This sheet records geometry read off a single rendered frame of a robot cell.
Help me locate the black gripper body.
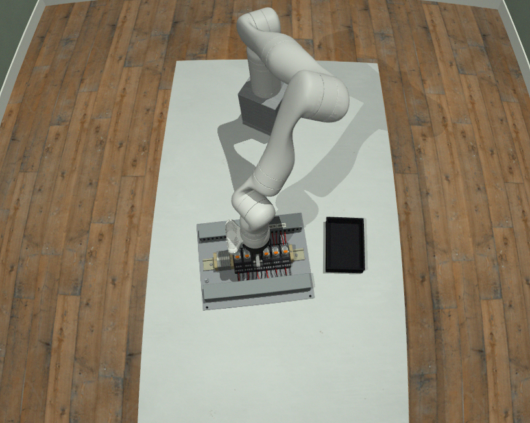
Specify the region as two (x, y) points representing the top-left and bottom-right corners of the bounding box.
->
(243, 238), (270, 257)

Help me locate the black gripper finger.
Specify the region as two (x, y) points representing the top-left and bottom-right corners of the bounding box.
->
(250, 251), (263, 267)

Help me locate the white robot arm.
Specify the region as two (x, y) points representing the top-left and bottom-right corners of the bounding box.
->
(225, 7), (350, 255)

